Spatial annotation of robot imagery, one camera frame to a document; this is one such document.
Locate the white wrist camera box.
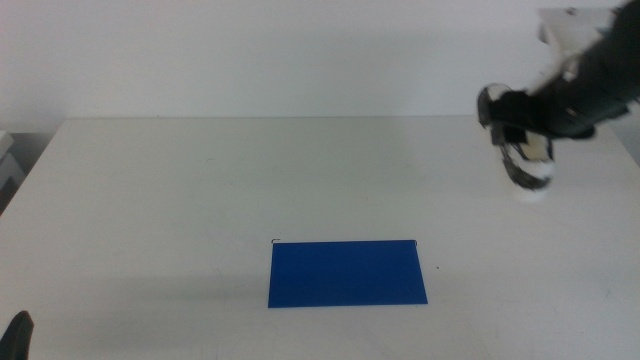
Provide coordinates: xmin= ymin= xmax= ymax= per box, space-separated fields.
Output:
xmin=528 ymin=6 xmax=620 ymax=95

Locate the white shelf unit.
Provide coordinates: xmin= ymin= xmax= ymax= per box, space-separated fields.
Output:
xmin=0 ymin=129 xmax=27 ymax=192

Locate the blue rectangular mat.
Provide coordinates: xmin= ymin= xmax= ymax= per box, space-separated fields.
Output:
xmin=267 ymin=239 xmax=430 ymax=310

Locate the black and white sneaker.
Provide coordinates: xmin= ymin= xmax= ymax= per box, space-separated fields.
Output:
xmin=476 ymin=82 xmax=557 ymax=205

